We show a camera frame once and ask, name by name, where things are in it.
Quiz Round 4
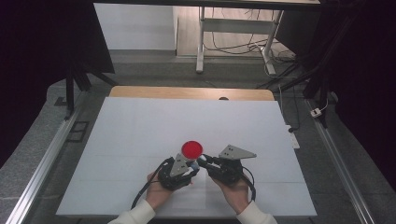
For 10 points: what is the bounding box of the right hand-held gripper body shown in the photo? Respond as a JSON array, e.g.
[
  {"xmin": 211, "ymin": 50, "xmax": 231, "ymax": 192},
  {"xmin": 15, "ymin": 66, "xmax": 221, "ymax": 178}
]
[{"xmin": 206, "ymin": 144, "xmax": 258, "ymax": 188}]

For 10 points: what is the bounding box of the black curtain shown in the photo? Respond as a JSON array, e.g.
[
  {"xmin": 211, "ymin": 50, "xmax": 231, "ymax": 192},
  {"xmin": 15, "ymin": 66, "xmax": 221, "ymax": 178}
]
[
  {"xmin": 0, "ymin": 0, "xmax": 116, "ymax": 169},
  {"xmin": 275, "ymin": 0, "xmax": 396, "ymax": 190}
]

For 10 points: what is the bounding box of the white paper sheet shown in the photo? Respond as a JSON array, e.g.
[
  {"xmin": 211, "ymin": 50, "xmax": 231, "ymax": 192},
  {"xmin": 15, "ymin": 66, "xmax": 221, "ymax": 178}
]
[{"xmin": 172, "ymin": 169, "xmax": 219, "ymax": 210}]

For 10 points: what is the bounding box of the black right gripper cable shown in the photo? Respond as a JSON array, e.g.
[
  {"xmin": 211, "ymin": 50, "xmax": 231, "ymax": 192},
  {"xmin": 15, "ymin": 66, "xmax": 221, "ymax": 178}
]
[{"xmin": 240, "ymin": 165, "xmax": 257, "ymax": 203}]

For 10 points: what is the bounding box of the white power strip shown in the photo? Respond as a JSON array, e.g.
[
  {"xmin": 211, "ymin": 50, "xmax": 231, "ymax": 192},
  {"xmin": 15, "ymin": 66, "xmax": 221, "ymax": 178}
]
[{"xmin": 285, "ymin": 124, "xmax": 301, "ymax": 150}]

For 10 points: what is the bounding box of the person's right hand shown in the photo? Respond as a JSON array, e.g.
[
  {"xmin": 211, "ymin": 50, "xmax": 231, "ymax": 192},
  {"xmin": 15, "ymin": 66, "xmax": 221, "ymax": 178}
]
[{"xmin": 214, "ymin": 176, "xmax": 252, "ymax": 216}]

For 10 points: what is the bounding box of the black metal stand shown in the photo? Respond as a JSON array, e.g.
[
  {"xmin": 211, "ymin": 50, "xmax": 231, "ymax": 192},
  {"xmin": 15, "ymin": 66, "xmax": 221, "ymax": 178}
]
[
  {"xmin": 64, "ymin": 66, "xmax": 120, "ymax": 121},
  {"xmin": 255, "ymin": 18, "xmax": 340, "ymax": 129}
]

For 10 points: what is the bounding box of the large white board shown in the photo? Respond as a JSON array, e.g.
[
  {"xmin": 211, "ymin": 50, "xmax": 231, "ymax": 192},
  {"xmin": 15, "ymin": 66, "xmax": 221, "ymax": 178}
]
[{"xmin": 55, "ymin": 96, "xmax": 318, "ymax": 218}]

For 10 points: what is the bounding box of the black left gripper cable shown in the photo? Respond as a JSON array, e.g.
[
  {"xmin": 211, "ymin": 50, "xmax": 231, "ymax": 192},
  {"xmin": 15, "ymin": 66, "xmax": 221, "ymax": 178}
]
[{"xmin": 130, "ymin": 156, "xmax": 176, "ymax": 210}]

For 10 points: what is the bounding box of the white metal desk frame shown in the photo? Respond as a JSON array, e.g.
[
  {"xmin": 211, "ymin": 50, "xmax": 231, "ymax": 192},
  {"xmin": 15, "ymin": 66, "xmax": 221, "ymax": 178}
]
[{"xmin": 195, "ymin": 6, "xmax": 285, "ymax": 77}]

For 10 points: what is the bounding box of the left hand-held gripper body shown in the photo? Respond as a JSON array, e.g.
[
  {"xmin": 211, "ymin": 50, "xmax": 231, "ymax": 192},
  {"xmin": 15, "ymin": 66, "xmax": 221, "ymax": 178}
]
[{"xmin": 157, "ymin": 152, "xmax": 201, "ymax": 191}]

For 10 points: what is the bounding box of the tangle of floor cables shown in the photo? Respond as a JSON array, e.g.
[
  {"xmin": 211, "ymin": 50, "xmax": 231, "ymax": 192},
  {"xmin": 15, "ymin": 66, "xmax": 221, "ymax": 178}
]
[{"xmin": 204, "ymin": 7, "xmax": 300, "ymax": 90}]

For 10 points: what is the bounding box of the red petri dish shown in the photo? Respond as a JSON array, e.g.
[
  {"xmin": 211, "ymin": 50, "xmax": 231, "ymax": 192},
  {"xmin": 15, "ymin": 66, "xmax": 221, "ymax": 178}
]
[{"xmin": 180, "ymin": 140, "xmax": 205, "ymax": 161}]

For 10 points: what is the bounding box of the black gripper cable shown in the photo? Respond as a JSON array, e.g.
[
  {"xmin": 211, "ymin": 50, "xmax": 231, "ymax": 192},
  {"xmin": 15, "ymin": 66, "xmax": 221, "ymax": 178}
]
[
  {"xmin": 240, "ymin": 165, "xmax": 257, "ymax": 203},
  {"xmin": 130, "ymin": 156, "xmax": 176, "ymax": 210}
]

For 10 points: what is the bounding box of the aluminium rail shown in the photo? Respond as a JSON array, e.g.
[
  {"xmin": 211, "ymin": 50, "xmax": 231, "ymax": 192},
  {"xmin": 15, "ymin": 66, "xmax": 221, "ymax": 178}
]
[
  {"xmin": 5, "ymin": 106, "xmax": 82, "ymax": 224},
  {"xmin": 304, "ymin": 98, "xmax": 376, "ymax": 224}
]

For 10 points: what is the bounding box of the person's left hand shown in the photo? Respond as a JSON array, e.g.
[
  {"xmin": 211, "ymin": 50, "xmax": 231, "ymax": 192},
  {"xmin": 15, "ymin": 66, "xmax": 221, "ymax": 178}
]
[{"xmin": 145, "ymin": 171, "xmax": 176, "ymax": 211}]

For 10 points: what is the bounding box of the black floor socket frame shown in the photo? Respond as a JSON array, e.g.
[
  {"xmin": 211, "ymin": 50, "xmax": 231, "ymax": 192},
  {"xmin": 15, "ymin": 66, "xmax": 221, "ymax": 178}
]
[{"xmin": 66, "ymin": 120, "xmax": 90, "ymax": 144}]

